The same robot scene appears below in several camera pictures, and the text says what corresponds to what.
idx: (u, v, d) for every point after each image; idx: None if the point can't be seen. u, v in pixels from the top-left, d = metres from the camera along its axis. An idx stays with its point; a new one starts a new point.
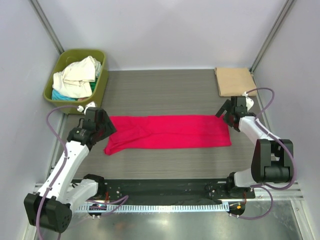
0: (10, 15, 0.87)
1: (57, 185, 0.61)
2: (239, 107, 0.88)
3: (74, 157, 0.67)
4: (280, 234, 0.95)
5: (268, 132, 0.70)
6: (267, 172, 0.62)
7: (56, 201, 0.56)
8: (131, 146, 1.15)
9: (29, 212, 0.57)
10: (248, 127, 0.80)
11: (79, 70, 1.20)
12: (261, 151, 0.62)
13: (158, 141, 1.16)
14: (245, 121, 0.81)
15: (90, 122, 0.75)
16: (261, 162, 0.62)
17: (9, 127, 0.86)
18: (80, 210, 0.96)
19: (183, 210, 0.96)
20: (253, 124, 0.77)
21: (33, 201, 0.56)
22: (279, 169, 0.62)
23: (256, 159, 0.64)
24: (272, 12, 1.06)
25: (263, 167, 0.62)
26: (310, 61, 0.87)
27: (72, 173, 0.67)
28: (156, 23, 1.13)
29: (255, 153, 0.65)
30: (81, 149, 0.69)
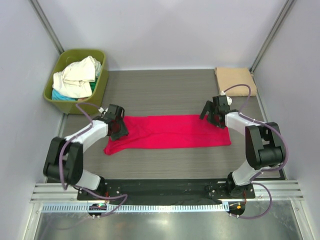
0: (10, 14, 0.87)
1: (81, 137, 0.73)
2: (222, 106, 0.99)
3: (98, 127, 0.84)
4: (280, 234, 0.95)
5: (254, 119, 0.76)
6: (262, 156, 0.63)
7: (79, 144, 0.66)
8: (131, 146, 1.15)
9: (50, 152, 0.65)
10: (233, 120, 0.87)
11: (79, 70, 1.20)
12: (252, 136, 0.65)
13: (158, 140, 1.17)
14: (231, 116, 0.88)
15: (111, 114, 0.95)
16: (254, 146, 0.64)
17: (9, 126, 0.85)
18: (80, 210, 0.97)
19: (183, 210, 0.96)
20: (239, 117, 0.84)
21: (59, 144, 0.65)
22: (272, 151, 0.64)
23: (249, 144, 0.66)
24: (271, 13, 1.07)
25: (258, 151, 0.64)
26: (310, 62, 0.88)
27: (92, 139, 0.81)
28: (156, 23, 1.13)
29: (246, 140, 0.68)
30: (103, 127, 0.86)
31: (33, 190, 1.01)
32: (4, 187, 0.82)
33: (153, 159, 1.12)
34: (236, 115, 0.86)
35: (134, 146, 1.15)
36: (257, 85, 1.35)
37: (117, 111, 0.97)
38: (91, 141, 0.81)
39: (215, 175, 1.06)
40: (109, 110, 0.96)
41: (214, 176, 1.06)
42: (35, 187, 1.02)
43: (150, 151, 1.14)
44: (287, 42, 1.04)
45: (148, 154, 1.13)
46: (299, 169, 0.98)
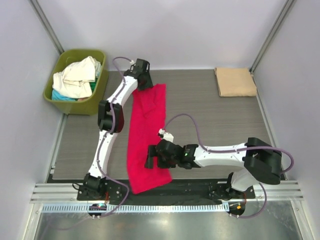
0: (10, 14, 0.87)
1: (119, 98, 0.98)
2: (176, 152, 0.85)
3: (129, 84, 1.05)
4: (280, 234, 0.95)
5: (233, 147, 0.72)
6: (276, 173, 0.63)
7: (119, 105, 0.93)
8: (132, 114, 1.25)
9: (100, 111, 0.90)
10: (208, 161, 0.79)
11: (79, 70, 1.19)
12: (259, 169, 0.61)
13: (146, 135, 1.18)
14: (202, 158, 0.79)
15: (138, 67, 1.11)
16: (267, 175, 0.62)
17: (9, 126, 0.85)
18: (80, 210, 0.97)
19: (183, 210, 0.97)
20: (213, 154, 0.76)
21: (104, 105, 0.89)
22: (275, 160, 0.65)
23: (258, 174, 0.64)
24: (271, 13, 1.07)
25: (271, 172, 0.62)
26: (310, 62, 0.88)
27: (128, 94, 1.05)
28: (157, 23, 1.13)
29: (254, 173, 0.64)
30: (133, 82, 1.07)
31: (33, 190, 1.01)
32: (4, 186, 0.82)
33: (134, 150, 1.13)
34: (207, 154, 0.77)
35: (133, 116, 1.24)
36: (257, 85, 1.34)
37: (144, 65, 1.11)
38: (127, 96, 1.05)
39: (215, 176, 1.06)
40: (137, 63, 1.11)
41: (214, 177, 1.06)
42: (35, 187, 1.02)
43: (134, 139, 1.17)
44: (287, 42, 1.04)
45: (132, 139, 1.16)
46: (299, 170, 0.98)
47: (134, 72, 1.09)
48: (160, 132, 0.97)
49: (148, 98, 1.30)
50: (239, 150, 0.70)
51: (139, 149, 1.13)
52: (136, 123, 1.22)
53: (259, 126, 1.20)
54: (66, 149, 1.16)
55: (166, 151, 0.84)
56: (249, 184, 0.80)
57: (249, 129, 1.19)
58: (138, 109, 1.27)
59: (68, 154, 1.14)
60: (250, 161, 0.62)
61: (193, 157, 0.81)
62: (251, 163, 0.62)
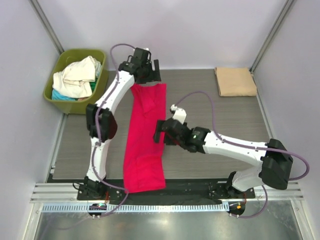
0: (10, 14, 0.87)
1: (110, 101, 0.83)
2: (182, 132, 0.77)
3: (123, 83, 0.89)
4: (280, 234, 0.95)
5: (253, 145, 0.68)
6: (286, 178, 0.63)
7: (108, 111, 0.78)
8: (132, 113, 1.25)
9: (87, 115, 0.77)
10: (218, 150, 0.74)
11: (79, 70, 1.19)
12: (275, 172, 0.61)
13: (145, 135, 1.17)
14: (213, 146, 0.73)
15: (137, 59, 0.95)
16: (280, 179, 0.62)
17: (9, 126, 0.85)
18: (80, 210, 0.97)
19: (183, 210, 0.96)
20: (226, 145, 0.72)
21: (92, 110, 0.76)
22: (287, 165, 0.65)
23: (270, 176, 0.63)
24: (271, 13, 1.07)
25: (283, 178, 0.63)
26: (310, 62, 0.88)
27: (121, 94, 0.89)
28: (156, 22, 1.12)
29: (266, 175, 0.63)
30: (129, 80, 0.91)
31: (33, 190, 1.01)
32: (4, 186, 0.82)
33: (133, 149, 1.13)
34: (220, 143, 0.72)
35: (133, 115, 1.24)
36: (257, 85, 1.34)
37: (143, 55, 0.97)
38: (121, 96, 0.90)
39: (215, 175, 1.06)
40: (136, 54, 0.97)
41: (214, 177, 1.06)
42: (35, 186, 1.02)
43: (133, 138, 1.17)
44: (287, 42, 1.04)
45: (131, 138, 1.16)
46: (299, 170, 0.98)
47: (131, 65, 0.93)
48: (172, 108, 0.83)
49: (149, 97, 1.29)
50: (256, 147, 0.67)
51: (137, 149, 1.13)
52: (136, 122, 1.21)
53: (260, 126, 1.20)
54: (66, 148, 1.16)
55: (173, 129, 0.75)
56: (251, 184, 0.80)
57: (249, 129, 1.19)
58: (138, 107, 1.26)
59: (68, 154, 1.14)
60: (269, 163, 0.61)
61: (202, 143, 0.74)
62: (269, 166, 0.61)
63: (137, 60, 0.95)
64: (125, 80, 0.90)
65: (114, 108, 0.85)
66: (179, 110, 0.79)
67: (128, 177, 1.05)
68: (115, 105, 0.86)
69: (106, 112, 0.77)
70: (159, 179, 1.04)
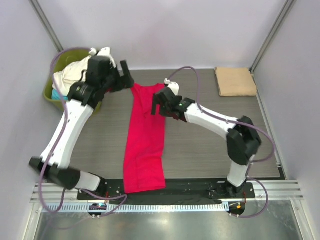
0: (10, 14, 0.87)
1: (58, 151, 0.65)
2: (172, 101, 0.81)
3: (74, 120, 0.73)
4: (280, 234, 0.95)
5: (226, 117, 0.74)
6: (249, 154, 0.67)
7: (57, 169, 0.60)
8: (132, 113, 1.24)
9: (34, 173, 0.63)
10: (197, 119, 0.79)
11: (79, 70, 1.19)
12: (236, 142, 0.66)
13: (145, 135, 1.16)
14: (193, 115, 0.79)
15: (92, 76, 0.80)
16: (241, 151, 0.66)
17: (9, 126, 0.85)
18: (80, 210, 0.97)
19: (183, 210, 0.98)
20: (204, 116, 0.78)
21: (37, 166, 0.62)
22: (254, 144, 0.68)
23: (233, 147, 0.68)
24: (271, 13, 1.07)
25: (244, 151, 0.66)
26: (310, 62, 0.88)
27: (76, 132, 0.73)
28: (156, 22, 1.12)
29: (229, 145, 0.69)
30: (85, 108, 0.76)
31: (33, 190, 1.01)
32: (4, 186, 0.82)
33: (133, 149, 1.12)
34: (200, 114, 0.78)
35: (134, 115, 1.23)
36: (257, 85, 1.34)
37: (99, 68, 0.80)
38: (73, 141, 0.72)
39: (215, 175, 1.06)
40: (90, 70, 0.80)
41: (214, 177, 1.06)
42: (35, 186, 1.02)
43: (134, 138, 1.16)
44: (287, 42, 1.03)
45: (132, 139, 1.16)
46: (299, 169, 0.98)
47: (84, 89, 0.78)
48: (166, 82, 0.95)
49: (148, 97, 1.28)
50: (229, 121, 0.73)
51: (137, 149, 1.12)
52: (136, 123, 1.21)
53: (260, 126, 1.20)
54: None
55: (163, 96, 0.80)
56: (239, 176, 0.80)
57: None
58: (138, 108, 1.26)
59: None
60: (231, 133, 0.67)
61: (184, 110, 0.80)
62: (230, 134, 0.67)
63: (93, 77, 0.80)
64: (75, 116, 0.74)
65: (68, 158, 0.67)
66: (172, 84, 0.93)
67: (128, 177, 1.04)
68: (68, 153, 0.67)
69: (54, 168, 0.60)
70: (159, 179, 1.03)
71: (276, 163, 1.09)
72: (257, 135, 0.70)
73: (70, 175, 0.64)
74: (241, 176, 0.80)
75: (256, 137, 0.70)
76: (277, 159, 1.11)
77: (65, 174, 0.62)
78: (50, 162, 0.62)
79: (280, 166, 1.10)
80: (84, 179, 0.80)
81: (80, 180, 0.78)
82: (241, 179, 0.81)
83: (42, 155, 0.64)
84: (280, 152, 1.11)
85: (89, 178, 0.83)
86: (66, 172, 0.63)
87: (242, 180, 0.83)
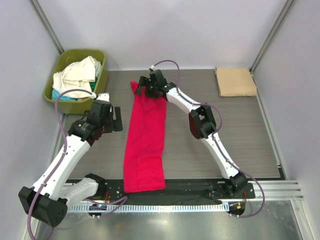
0: (10, 14, 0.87)
1: (51, 182, 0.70)
2: (160, 81, 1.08)
3: (72, 152, 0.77)
4: (280, 234, 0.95)
5: (193, 101, 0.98)
6: (203, 131, 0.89)
7: (48, 198, 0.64)
8: (133, 111, 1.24)
9: (24, 204, 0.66)
10: (174, 99, 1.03)
11: (79, 70, 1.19)
12: (194, 120, 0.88)
13: (145, 134, 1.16)
14: (172, 96, 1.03)
15: (94, 116, 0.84)
16: (198, 127, 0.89)
17: (9, 126, 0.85)
18: (80, 210, 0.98)
19: (183, 210, 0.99)
20: (178, 97, 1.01)
21: (28, 196, 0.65)
22: (209, 125, 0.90)
23: (193, 123, 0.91)
24: (271, 13, 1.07)
25: (199, 128, 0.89)
26: (310, 62, 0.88)
27: (71, 167, 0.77)
28: (156, 23, 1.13)
29: (191, 121, 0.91)
30: (81, 146, 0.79)
31: None
32: (4, 186, 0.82)
33: (134, 148, 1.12)
34: (176, 95, 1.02)
35: (134, 114, 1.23)
36: (257, 85, 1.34)
37: (103, 110, 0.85)
38: (68, 173, 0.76)
39: (216, 175, 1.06)
40: (93, 110, 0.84)
41: (214, 177, 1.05)
42: None
43: (134, 136, 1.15)
44: (287, 42, 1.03)
45: (132, 137, 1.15)
46: (299, 170, 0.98)
47: (85, 126, 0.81)
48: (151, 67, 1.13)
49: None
50: (194, 104, 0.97)
51: (137, 148, 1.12)
52: (137, 121, 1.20)
53: (260, 126, 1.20)
54: None
55: (154, 76, 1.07)
56: (219, 161, 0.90)
57: (249, 129, 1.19)
58: (138, 106, 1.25)
59: None
60: (192, 112, 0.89)
61: (167, 91, 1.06)
62: (191, 113, 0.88)
63: (94, 117, 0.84)
64: (73, 150, 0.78)
65: (58, 190, 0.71)
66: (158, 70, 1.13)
67: (128, 176, 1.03)
68: (60, 184, 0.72)
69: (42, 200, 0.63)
70: (159, 179, 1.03)
71: (276, 163, 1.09)
72: (213, 118, 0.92)
73: (58, 210, 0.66)
74: (223, 160, 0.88)
75: (212, 120, 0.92)
76: (277, 159, 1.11)
77: (55, 204, 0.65)
78: (42, 192, 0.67)
79: (280, 166, 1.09)
80: (79, 193, 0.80)
81: (73, 195, 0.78)
82: (226, 166, 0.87)
83: (34, 185, 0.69)
84: (280, 152, 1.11)
85: (83, 189, 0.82)
86: (57, 204, 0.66)
87: (230, 168, 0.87)
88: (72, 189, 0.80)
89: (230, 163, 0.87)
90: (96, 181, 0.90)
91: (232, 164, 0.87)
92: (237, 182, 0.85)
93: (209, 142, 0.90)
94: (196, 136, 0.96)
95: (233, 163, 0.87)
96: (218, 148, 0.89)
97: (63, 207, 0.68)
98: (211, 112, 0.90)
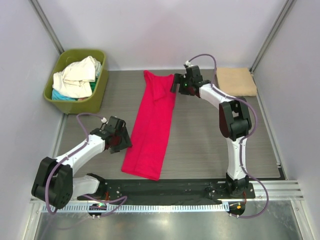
0: (9, 14, 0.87)
1: (73, 158, 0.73)
2: (195, 77, 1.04)
3: (93, 144, 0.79)
4: (280, 234, 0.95)
5: (226, 95, 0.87)
6: (233, 127, 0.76)
7: (68, 169, 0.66)
8: (143, 99, 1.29)
9: (39, 174, 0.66)
10: (207, 94, 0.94)
11: (79, 70, 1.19)
12: (225, 113, 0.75)
13: (151, 122, 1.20)
14: (205, 90, 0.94)
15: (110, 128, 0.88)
16: (227, 122, 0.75)
17: (9, 126, 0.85)
18: (80, 210, 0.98)
19: (183, 210, 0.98)
20: (212, 91, 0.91)
21: (48, 166, 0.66)
22: (241, 122, 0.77)
23: (223, 118, 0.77)
24: (271, 13, 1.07)
25: (230, 124, 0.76)
26: (310, 62, 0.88)
27: (88, 156, 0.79)
28: (156, 23, 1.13)
29: (221, 115, 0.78)
30: (100, 144, 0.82)
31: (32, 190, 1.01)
32: (4, 186, 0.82)
33: (137, 134, 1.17)
34: (210, 89, 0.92)
35: (144, 101, 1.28)
36: (257, 85, 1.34)
37: (118, 124, 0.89)
38: (85, 160, 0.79)
39: (216, 175, 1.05)
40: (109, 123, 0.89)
41: (216, 177, 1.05)
42: None
43: (140, 122, 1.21)
44: (287, 42, 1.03)
45: (139, 122, 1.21)
46: (299, 169, 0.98)
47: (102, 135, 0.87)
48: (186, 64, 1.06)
49: (160, 87, 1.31)
50: (227, 98, 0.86)
51: (143, 134, 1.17)
52: (145, 108, 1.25)
53: (260, 126, 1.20)
54: (66, 148, 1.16)
55: (190, 70, 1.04)
56: (231, 163, 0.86)
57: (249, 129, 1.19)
58: (149, 95, 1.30)
59: None
60: (224, 103, 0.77)
61: (200, 86, 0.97)
62: (223, 104, 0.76)
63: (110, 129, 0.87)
64: (94, 143, 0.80)
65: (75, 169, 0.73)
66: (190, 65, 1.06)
67: (129, 158, 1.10)
68: (77, 165, 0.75)
69: (64, 169, 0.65)
70: (156, 171, 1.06)
71: (276, 163, 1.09)
72: (248, 115, 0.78)
73: (68, 189, 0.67)
74: (236, 164, 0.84)
75: (247, 118, 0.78)
76: (277, 159, 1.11)
77: (69, 179, 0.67)
78: (64, 163, 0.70)
79: (280, 166, 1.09)
80: (83, 184, 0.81)
81: (78, 184, 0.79)
82: (237, 169, 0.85)
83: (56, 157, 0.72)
84: (280, 152, 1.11)
85: (86, 183, 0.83)
86: (70, 181, 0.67)
87: (239, 172, 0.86)
88: (77, 181, 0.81)
89: (241, 167, 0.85)
90: (98, 180, 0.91)
91: (243, 169, 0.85)
92: (238, 183, 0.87)
93: (234, 144, 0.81)
94: (223, 135, 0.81)
95: (244, 168, 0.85)
96: (239, 153, 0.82)
97: (70, 190, 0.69)
98: (246, 108, 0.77)
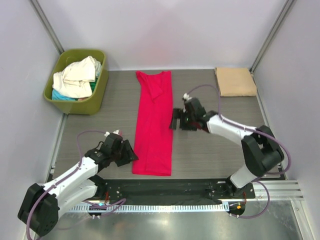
0: (10, 14, 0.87)
1: (61, 186, 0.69)
2: (198, 111, 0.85)
3: (85, 170, 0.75)
4: (280, 234, 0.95)
5: (244, 126, 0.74)
6: (264, 163, 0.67)
7: (54, 199, 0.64)
8: (141, 99, 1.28)
9: (25, 201, 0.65)
10: (219, 128, 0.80)
11: (79, 71, 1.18)
12: (252, 149, 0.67)
13: (152, 122, 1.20)
14: (215, 124, 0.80)
15: (107, 147, 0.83)
16: (256, 158, 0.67)
17: (9, 126, 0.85)
18: (79, 210, 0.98)
19: (183, 210, 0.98)
20: (225, 125, 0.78)
21: (35, 193, 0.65)
22: (271, 155, 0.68)
23: (250, 156, 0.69)
24: (271, 13, 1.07)
25: (261, 161, 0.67)
26: (310, 62, 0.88)
27: (79, 181, 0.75)
28: (156, 23, 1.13)
29: (246, 153, 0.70)
30: (92, 168, 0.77)
31: None
32: (4, 186, 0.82)
33: (141, 134, 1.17)
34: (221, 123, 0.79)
35: (143, 102, 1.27)
36: (257, 86, 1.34)
37: (114, 143, 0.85)
38: (75, 186, 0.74)
39: (215, 175, 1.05)
40: (106, 141, 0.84)
41: (216, 176, 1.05)
42: None
43: (142, 122, 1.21)
44: (287, 43, 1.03)
45: (140, 122, 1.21)
46: (299, 169, 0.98)
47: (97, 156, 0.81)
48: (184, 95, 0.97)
49: (155, 85, 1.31)
50: (247, 129, 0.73)
51: (147, 134, 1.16)
52: (145, 108, 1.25)
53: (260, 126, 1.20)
54: (66, 149, 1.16)
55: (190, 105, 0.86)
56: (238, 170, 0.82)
57: None
58: (147, 95, 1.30)
59: (67, 154, 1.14)
60: (246, 138, 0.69)
61: (207, 120, 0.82)
62: (246, 140, 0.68)
63: (106, 149, 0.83)
64: (86, 168, 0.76)
65: (62, 196, 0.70)
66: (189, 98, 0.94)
67: None
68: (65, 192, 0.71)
69: (48, 199, 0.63)
70: (167, 167, 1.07)
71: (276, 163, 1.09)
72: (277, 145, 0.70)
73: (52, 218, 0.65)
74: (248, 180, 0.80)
75: (277, 148, 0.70)
76: None
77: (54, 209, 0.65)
78: (50, 192, 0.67)
79: (280, 166, 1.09)
80: (74, 198, 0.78)
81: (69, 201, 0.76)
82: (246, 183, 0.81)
83: (44, 184, 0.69)
84: None
85: (82, 193, 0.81)
86: (55, 211, 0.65)
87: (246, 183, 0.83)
88: (69, 195, 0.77)
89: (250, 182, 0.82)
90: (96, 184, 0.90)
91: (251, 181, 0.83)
92: None
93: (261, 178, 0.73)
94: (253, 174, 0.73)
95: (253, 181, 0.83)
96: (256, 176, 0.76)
97: (55, 218, 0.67)
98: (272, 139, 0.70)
